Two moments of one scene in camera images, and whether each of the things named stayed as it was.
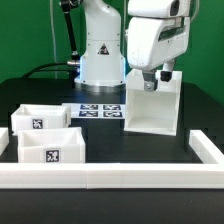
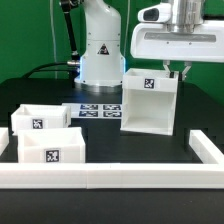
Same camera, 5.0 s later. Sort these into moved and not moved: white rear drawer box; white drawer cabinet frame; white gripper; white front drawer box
Moved: white gripper
Not moved: white drawer cabinet frame; white rear drawer box; white front drawer box
